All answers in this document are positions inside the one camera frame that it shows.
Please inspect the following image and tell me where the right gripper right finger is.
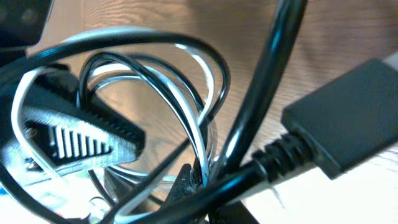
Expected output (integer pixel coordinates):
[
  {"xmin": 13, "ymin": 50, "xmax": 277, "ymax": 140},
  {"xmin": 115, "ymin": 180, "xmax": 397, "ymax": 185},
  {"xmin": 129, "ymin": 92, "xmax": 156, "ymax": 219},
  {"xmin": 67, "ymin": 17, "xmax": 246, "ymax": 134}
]
[{"xmin": 209, "ymin": 201, "xmax": 259, "ymax": 224}]

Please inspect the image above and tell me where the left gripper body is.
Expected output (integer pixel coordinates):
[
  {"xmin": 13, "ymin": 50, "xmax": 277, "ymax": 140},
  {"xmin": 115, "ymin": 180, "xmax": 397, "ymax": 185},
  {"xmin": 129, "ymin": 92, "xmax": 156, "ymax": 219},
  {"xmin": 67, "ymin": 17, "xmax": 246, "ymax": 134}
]
[{"xmin": 1, "ymin": 0, "xmax": 53, "ymax": 67}]

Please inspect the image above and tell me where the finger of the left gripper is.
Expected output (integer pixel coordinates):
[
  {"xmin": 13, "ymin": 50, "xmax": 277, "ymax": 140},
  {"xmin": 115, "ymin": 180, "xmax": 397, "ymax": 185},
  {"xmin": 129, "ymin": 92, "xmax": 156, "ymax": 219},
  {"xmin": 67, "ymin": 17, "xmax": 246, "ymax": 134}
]
[{"xmin": 0, "ymin": 63, "xmax": 147, "ymax": 180}]

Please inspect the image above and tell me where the white usb cable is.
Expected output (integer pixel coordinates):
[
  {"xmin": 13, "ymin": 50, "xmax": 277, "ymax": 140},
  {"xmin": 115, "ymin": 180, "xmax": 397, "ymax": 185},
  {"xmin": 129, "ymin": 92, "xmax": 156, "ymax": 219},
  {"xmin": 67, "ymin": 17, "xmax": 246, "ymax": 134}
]
[{"xmin": 11, "ymin": 26, "xmax": 218, "ymax": 224}]

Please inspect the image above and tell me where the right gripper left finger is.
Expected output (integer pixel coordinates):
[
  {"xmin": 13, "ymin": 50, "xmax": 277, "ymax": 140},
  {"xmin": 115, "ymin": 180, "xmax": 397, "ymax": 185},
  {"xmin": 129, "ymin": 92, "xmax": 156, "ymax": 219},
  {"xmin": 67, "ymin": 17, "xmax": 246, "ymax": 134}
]
[{"xmin": 161, "ymin": 163, "xmax": 206, "ymax": 224}]

